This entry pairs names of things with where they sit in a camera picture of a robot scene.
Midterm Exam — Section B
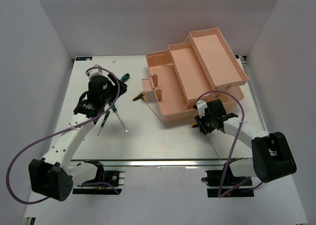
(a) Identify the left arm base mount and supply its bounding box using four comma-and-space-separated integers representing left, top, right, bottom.
68, 160, 125, 195

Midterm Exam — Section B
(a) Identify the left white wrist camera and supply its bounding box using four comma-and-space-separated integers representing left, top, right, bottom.
85, 64, 103, 79

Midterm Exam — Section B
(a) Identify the green flathead screwdriver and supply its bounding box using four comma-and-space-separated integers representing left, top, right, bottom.
112, 105, 128, 133

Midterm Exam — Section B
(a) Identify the yellow T-handle hex key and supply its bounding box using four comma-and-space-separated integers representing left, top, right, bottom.
190, 123, 222, 163
131, 92, 165, 126

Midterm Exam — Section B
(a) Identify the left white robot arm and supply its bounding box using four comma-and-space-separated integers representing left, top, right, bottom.
29, 73, 128, 201

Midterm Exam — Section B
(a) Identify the large green screwdriver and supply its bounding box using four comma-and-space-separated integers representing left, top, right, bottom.
120, 73, 130, 83

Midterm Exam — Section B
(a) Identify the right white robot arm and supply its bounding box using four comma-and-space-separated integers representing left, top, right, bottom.
194, 100, 297, 185

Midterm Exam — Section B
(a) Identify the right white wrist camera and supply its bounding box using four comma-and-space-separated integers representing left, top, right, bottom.
193, 100, 207, 118

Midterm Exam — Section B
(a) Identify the pink plastic toolbox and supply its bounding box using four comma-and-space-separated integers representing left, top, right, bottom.
142, 28, 248, 123

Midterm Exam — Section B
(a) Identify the aluminium table rail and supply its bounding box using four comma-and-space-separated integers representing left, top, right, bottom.
69, 159, 252, 167

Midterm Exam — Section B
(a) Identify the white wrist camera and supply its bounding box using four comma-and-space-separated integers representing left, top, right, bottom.
85, 64, 103, 79
193, 100, 207, 118

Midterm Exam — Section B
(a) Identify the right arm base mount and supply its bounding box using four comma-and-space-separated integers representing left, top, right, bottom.
201, 170, 254, 198

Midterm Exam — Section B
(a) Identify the blue label sticker left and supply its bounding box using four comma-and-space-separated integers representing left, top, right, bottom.
75, 56, 92, 61

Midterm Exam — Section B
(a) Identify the small green precision screwdriver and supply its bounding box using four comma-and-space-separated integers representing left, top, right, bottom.
97, 111, 111, 136

